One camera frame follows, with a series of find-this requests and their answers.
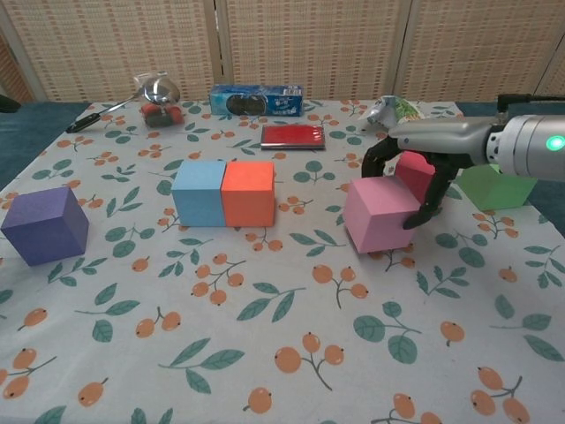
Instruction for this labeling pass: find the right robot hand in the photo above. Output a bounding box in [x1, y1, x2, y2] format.
[361, 116, 498, 230]

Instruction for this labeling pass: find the floral print tablecloth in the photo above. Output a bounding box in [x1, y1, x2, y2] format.
[0, 99, 565, 424]

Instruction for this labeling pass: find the green foam cube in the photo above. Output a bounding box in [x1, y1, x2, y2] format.
[456, 165, 538, 212]

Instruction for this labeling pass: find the red flat case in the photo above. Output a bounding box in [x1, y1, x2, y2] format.
[260, 124, 328, 151]

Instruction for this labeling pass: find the steel ladle black handle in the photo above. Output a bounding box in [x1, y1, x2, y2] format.
[65, 77, 182, 133]

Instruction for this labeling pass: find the crumpled green white snack bag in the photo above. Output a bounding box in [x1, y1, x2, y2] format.
[361, 95, 429, 133]

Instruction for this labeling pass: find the orange foam cube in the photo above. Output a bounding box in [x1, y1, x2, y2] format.
[220, 161, 277, 229]

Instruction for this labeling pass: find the pink foam cube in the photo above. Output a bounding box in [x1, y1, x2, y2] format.
[343, 176, 423, 254]

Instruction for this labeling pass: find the light blue foam cube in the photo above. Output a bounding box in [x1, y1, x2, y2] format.
[170, 160, 227, 229]

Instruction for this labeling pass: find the bamboo folding screen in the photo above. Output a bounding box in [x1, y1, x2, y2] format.
[0, 0, 565, 105]

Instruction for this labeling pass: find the purple foam cube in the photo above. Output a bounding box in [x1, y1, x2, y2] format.
[0, 185, 90, 268]

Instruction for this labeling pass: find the blue cookie package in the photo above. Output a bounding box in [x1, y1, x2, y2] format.
[208, 83, 305, 117]

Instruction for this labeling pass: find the red foam cube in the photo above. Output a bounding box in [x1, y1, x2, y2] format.
[394, 149, 436, 204]

